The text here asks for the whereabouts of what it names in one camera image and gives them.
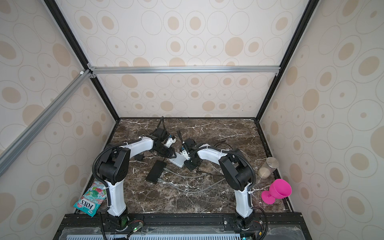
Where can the pink silicone funnel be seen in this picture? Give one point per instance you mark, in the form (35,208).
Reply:
(279,189)

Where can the aluminium crossbar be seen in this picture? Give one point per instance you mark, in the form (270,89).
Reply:
(185,70)
(22,141)

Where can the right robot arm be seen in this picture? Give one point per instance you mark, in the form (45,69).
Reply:
(238,173)

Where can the white rectangular box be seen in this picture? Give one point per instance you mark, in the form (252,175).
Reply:
(178,159)

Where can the green snack packet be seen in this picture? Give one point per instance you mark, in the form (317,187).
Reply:
(93,198)

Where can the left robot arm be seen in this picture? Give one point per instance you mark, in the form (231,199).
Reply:
(111,167)

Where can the aluminium crossbar left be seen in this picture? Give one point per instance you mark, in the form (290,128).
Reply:
(22,141)

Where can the black power adapter near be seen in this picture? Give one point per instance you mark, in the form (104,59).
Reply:
(139,157)

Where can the black corner frame post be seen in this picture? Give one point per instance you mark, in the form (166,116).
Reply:
(59,18)
(302,25)

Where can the black corner frame post right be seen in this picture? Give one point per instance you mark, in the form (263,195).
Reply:
(302,25)

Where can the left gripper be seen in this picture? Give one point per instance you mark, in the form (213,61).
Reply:
(171,152)

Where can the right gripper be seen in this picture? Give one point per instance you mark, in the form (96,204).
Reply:
(190,167)

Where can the aluminium crossbar back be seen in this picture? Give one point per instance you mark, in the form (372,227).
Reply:
(185,70)

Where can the black corner frame post left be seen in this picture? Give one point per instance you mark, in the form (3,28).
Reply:
(59,18)

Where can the black network switch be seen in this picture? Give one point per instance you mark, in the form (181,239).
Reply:
(156,172)

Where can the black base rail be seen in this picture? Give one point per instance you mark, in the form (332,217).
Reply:
(274,226)

